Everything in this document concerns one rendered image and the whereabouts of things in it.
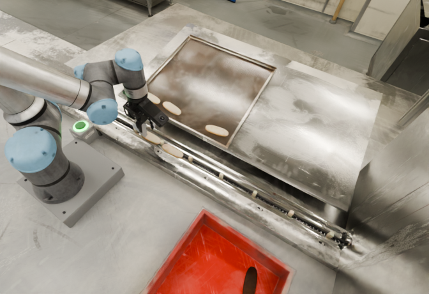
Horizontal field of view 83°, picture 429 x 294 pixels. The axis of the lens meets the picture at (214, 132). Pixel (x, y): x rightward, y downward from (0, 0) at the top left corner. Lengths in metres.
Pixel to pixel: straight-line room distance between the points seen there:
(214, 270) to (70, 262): 0.44
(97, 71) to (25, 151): 0.29
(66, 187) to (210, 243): 0.50
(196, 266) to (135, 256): 0.20
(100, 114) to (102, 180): 0.33
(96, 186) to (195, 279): 0.45
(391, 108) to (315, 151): 0.67
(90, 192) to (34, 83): 0.43
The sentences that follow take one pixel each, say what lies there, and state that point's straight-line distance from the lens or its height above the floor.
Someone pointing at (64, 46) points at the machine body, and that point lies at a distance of 1.76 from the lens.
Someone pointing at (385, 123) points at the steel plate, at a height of 0.82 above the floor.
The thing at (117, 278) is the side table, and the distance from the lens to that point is 0.89.
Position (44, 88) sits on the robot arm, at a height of 1.29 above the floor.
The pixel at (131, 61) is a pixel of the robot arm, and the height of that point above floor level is 1.24.
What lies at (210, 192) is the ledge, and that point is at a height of 0.86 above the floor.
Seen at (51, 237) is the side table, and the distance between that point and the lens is 1.00.
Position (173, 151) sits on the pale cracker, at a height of 0.86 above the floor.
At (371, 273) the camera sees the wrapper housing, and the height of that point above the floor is 1.05.
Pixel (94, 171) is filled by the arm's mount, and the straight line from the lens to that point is 0.98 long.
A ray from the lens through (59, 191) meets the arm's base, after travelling 0.92.
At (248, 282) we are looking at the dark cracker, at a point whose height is 0.83.
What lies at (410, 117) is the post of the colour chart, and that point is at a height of 0.88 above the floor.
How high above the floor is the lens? 1.67
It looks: 51 degrees down
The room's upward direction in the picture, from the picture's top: 7 degrees clockwise
